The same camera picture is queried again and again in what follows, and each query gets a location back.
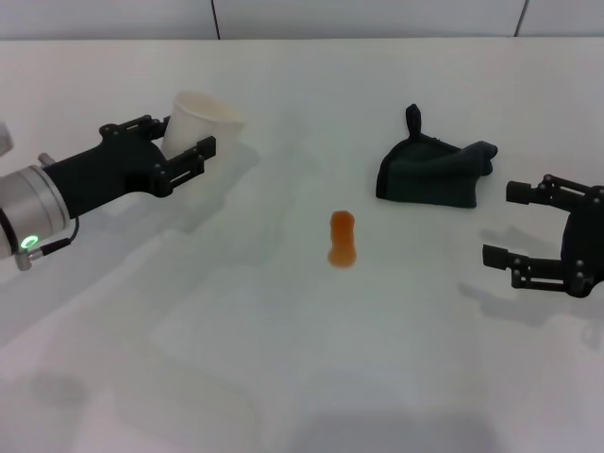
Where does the dark blue rag with loop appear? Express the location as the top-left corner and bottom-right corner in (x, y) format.
(375, 102), (499, 210)

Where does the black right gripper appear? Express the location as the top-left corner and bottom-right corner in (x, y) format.
(481, 174), (604, 299)

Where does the white paper cup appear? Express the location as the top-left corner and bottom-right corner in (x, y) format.
(160, 90), (247, 164)

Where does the brown water stain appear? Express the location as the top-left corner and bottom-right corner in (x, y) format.
(326, 210), (359, 269)

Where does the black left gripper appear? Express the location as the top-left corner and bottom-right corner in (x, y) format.
(45, 114), (219, 220)

